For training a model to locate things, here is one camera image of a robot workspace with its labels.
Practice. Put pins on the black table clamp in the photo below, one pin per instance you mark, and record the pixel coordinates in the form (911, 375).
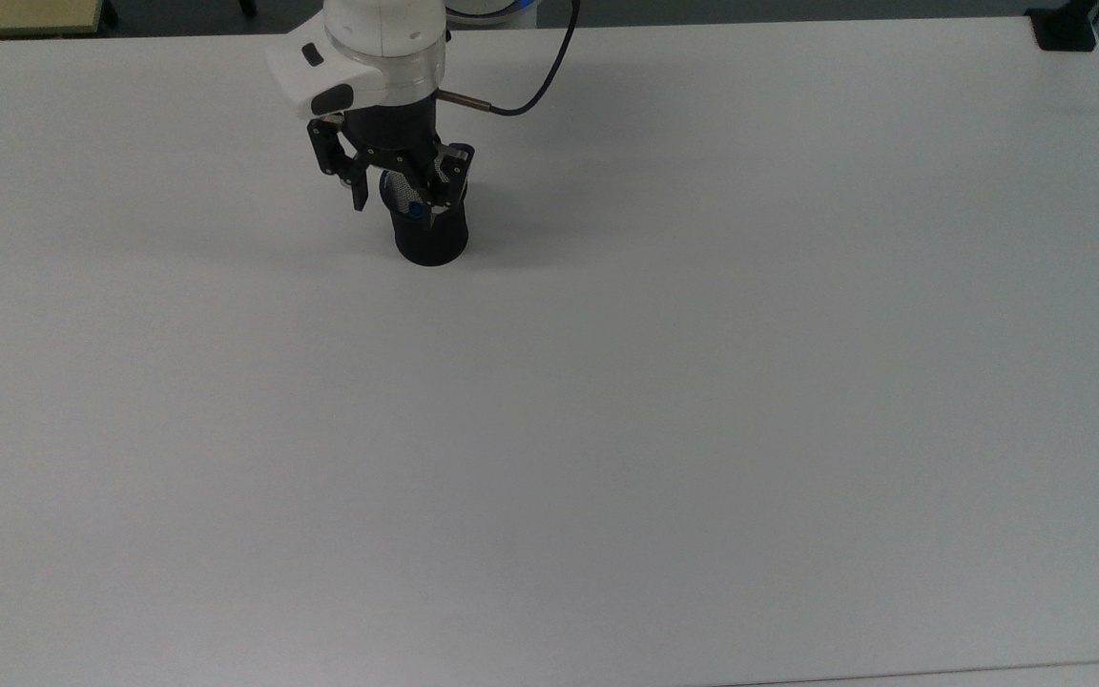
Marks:
(1063, 31)

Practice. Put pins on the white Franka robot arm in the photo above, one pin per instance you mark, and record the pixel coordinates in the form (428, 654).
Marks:
(378, 38)

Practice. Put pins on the black mesh pen cup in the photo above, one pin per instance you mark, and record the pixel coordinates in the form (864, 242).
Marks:
(430, 243)

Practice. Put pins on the yellow wooden table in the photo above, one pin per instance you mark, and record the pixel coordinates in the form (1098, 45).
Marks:
(15, 14)

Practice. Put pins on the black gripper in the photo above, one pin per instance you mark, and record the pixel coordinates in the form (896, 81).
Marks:
(397, 134)

